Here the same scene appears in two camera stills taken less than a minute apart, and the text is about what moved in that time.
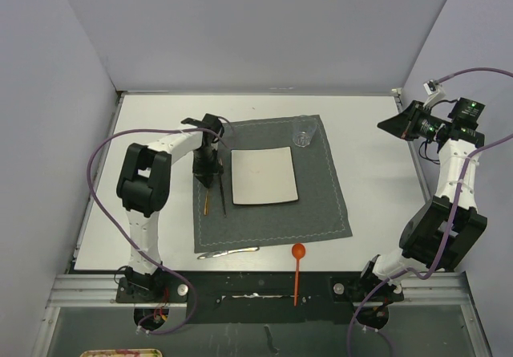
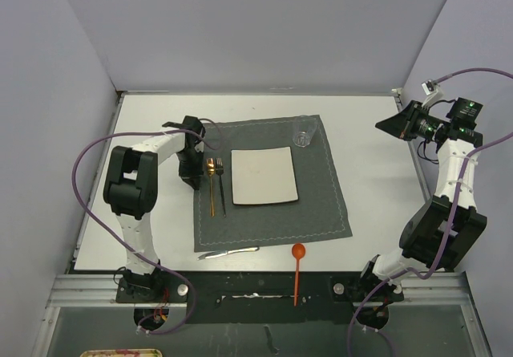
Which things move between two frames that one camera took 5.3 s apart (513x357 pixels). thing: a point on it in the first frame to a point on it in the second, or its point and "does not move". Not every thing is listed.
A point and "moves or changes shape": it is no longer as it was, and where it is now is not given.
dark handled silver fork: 221,172 does not move
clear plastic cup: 304,127 does not move
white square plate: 261,176 does not move
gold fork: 206,209 moves or changes shape
